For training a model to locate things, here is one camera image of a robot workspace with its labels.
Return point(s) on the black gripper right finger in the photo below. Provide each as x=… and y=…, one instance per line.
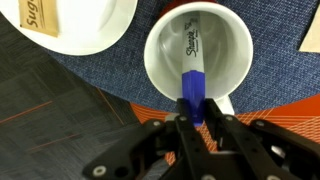
x=260, y=150

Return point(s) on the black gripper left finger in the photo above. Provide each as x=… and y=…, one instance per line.
x=186, y=146

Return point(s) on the blue Sharpie marker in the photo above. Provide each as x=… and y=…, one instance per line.
x=193, y=86

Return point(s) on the red mug white inside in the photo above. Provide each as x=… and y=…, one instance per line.
x=226, y=53

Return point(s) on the red patterned sofa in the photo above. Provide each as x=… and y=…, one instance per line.
x=286, y=113

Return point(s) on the round blue table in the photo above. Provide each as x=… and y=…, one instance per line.
x=283, y=73

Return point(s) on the lone brown paper napkin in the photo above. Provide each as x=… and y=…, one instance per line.
x=313, y=36

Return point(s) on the white plate with sugar packet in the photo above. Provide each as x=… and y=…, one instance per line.
x=86, y=26

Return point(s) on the brown sugar packet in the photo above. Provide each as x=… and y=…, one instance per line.
x=40, y=16

